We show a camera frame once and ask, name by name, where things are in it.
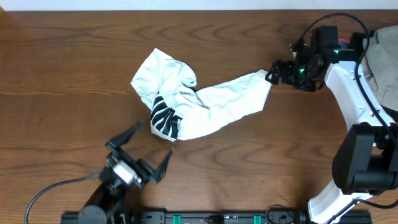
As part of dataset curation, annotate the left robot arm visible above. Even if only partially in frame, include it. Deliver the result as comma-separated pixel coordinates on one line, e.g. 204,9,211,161
77,121,174,223

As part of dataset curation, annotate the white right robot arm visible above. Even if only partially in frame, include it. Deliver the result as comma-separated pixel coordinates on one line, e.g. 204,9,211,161
266,26,397,223

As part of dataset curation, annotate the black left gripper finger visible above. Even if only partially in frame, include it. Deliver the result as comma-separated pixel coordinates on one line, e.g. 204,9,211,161
107,121,142,149
151,148,174,184

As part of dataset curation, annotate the black garment with red trim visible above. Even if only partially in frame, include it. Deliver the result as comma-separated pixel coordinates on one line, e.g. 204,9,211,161
338,32,397,122

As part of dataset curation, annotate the white t-shirt with black stripes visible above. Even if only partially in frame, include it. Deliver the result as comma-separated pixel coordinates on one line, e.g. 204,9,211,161
131,49,272,142

